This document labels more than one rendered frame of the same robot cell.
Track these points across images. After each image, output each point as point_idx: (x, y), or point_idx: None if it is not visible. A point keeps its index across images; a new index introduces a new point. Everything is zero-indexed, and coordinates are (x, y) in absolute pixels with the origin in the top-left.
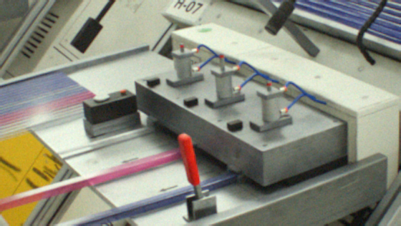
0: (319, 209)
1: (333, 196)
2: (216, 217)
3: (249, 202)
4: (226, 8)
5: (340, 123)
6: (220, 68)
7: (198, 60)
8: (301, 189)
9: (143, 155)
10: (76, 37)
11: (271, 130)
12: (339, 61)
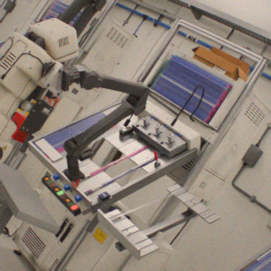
0: (181, 162)
1: (184, 159)
2: (161, 167)
3: (166, 161)
4: (149, 92)
5: (186, 141)
6: (156, 126)
7: (145, 114)
8: (178, 158)
9: (138, 146)
10: (124, 124)
11: (170, 144)
12: (184, 118)
